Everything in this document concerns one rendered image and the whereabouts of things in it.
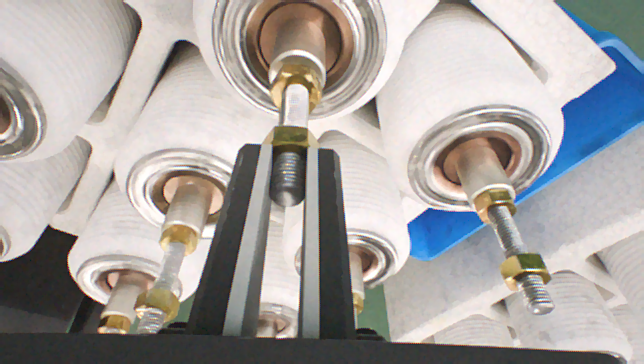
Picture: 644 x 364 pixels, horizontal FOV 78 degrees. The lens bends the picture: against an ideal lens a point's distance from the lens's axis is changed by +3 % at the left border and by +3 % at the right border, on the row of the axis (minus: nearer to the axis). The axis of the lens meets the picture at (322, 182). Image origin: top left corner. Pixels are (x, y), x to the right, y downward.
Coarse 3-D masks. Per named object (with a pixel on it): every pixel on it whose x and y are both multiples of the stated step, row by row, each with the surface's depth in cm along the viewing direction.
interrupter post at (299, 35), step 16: (288, 32) 16; (304, 32) 16; (320, 32) 17; (288, 48) 15; (304, 48) 15; (320, 48) 16; (272, 64) 15; (304, 64) 15; (320, 64) 15; (272, 80) 15; (320, 80) 15
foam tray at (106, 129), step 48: (144, 0) 23; (192, 0) 23; (432, 0) 23; (480, 0) 23; (528, 0) 23; (144, 48) 25; (528, 48) 25; (576, 48) 25; (144, 96) 27; (576, 96) 27; (96, 144) 30; (96, 192) 34
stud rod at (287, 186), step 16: (288, 96) 13; (304, 96) 14; (288, 112) 13; (304, 112) 13; (288, 160) 11; (304, 160) 11; (272, 176) 11; (288, 176) 10; (304, 176) 11; (272, 192) 10; (288, 192) 10; (304, 192) 11
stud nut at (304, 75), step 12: (288, 72) 14; (300, 72) 14; (312, 72) 14; (276, 84) 14; (288, 84) 14; (300, 84) 14; (312, 84) 14; (276, 96) 14; (312, 96) 14; (312, 108) 15
